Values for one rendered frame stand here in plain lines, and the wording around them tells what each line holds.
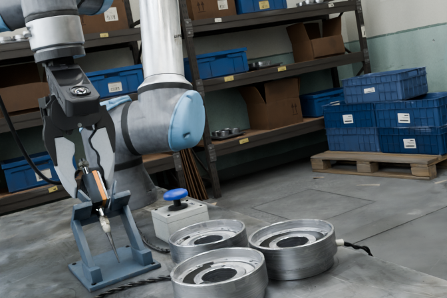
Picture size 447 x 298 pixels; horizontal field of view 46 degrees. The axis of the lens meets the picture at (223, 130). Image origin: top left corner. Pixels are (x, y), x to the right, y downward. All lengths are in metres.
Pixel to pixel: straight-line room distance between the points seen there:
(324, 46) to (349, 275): 4.60
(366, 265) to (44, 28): 0.52
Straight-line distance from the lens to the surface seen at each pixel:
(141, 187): 1.12
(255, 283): 0.57
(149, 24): 1.12
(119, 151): 1.11
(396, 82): 4.37
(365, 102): 4.58
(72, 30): 0.78
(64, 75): 0.75
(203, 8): 4.56
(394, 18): 5.58
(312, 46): 5.11
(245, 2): 4.79
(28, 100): 4.05
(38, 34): 0.78
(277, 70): 4.75
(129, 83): 4.27
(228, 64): 4.63
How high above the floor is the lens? 1.05
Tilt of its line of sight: 6 degrees down
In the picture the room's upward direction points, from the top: 10 degrees counter-clockwise
